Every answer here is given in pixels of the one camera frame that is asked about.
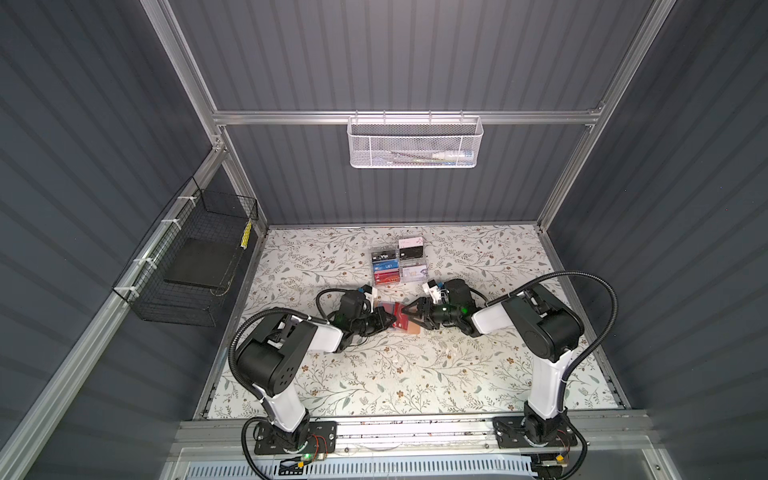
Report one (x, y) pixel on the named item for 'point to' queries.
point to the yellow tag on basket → (245, 240)
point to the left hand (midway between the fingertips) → (398, 318)
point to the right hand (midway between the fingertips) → (408, 318)
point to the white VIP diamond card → (415, 273)
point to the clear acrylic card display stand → (402, 263)
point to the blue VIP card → (385, 265)
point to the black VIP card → (383, 255)
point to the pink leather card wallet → (414, 326)
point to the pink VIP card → (408, 243)
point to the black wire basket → (196, 213)
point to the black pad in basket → (205, 262)
